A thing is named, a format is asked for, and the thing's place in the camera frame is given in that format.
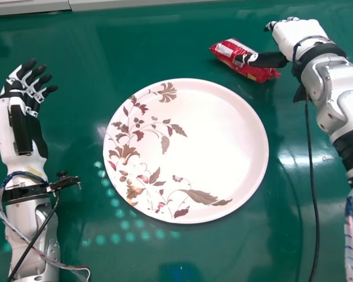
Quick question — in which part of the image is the black cable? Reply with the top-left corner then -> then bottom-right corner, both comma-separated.
6,189 -> 61,281
304,98 -> 320,282

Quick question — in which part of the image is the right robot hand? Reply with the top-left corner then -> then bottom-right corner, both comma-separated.
234,16 -> 349,79

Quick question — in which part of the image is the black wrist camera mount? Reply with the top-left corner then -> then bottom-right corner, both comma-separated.
292,83 -> 309,104
48,170 -> 82,194

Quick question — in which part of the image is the plate with brown leaf pattern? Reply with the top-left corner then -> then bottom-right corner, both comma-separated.
102,78 -> 270,224

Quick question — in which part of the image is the red biscuit packet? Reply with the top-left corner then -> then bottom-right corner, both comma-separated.
208,37 -> 282,85

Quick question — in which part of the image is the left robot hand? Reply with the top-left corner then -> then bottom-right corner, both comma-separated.
0,58 -> 59,203

